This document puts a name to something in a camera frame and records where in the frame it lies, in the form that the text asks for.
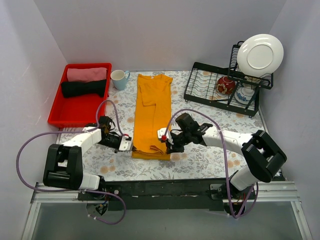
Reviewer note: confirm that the aluminium rail frame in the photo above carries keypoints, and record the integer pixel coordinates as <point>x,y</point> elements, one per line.
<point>276,191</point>

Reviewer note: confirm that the pink rolled t shirt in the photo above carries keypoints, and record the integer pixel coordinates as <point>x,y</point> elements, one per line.
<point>87,74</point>

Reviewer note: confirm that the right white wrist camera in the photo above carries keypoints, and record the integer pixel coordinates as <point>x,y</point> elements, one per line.
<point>164,135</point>

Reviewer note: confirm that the red plastic bin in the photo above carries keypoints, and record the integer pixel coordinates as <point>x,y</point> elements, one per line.
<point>78,111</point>

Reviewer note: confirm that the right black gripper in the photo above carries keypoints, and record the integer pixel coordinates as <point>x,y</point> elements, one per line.
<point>174,151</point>

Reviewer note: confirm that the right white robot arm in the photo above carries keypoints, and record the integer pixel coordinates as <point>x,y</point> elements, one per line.
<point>262,155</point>

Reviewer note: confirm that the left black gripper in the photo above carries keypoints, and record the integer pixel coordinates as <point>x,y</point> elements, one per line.
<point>116,141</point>

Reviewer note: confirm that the black rolled t shirt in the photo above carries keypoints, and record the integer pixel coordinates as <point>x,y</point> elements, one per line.
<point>72,89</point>

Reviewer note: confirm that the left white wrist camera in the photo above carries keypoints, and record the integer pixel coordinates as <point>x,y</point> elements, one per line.
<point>126,144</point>

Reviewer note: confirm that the black wire dish rack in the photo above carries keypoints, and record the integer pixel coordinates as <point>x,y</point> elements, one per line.
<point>201,85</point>

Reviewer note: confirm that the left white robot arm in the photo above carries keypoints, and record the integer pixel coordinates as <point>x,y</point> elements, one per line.
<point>64,162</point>

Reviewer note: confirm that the white blue floral bowl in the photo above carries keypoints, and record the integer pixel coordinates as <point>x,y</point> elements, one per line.
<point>243,95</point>

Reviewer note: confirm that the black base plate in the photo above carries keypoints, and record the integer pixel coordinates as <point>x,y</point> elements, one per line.
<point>184,194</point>

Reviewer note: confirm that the light blue mug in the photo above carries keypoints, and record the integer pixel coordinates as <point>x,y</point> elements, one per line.
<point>119,79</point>

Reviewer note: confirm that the red floral bowl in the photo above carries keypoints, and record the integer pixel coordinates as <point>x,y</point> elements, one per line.
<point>225,85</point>

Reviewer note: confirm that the orange t shirt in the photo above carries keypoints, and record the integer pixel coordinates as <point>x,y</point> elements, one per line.
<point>153,112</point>

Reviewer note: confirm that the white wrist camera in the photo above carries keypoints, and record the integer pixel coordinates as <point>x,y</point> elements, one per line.
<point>164,135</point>
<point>126,144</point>

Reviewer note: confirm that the floral table mat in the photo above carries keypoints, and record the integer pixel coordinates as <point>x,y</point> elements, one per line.
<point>196,162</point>

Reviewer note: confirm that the white plate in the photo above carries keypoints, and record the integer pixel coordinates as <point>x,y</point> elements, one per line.
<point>259,55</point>

